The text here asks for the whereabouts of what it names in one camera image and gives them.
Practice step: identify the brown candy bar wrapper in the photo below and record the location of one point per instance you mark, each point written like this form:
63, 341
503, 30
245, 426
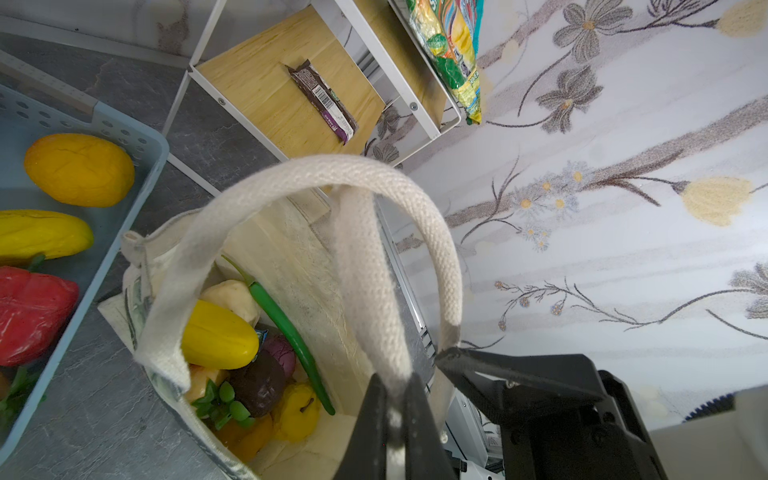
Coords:
325, 101

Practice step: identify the orange potato toy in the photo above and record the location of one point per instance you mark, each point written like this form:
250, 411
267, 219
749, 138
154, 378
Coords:
243, 443

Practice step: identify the green chili pepper toy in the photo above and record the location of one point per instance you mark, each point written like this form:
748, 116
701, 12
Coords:
285, 325

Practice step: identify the red bell pepper toy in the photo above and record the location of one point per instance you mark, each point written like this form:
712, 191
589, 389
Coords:
34, 306

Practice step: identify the cream white round vegetable toy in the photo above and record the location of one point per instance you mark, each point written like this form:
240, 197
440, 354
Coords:
234, 295

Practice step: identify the green yellow snack bag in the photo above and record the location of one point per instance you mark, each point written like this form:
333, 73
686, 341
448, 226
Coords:
448, 31

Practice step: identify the dark mangosteen toy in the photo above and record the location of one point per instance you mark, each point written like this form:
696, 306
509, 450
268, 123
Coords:
248, 394

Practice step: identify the red peach toy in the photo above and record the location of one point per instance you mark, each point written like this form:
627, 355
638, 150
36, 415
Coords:
199, 379
15, 395

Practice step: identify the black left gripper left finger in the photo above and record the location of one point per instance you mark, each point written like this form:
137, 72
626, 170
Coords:
365, 456

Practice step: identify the yellow apple toy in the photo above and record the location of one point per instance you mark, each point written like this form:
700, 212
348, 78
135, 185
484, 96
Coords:
296, 415

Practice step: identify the orange fruit toy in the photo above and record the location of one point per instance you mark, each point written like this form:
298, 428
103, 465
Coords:
80, 170

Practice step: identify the purple cabbage toy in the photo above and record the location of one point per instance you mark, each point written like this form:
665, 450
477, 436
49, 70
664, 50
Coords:
281, 350

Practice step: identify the cream canvas tote bag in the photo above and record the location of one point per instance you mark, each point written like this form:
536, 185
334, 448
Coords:
307, 229

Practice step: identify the blue plastic basket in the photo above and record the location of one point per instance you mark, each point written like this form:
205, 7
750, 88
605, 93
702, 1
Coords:
34, 105

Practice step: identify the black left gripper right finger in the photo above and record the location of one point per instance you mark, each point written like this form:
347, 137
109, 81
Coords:
425, 458

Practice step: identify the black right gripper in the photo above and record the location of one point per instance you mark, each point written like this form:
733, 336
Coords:
573, 435

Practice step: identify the white wire wooden shelf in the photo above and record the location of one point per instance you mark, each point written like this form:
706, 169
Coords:
295, 88

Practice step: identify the yellow mango toy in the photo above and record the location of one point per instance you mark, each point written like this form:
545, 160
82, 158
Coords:
28, 233
216, 338

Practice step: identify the blue candy bag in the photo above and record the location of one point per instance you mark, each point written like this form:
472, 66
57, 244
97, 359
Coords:
262, 335

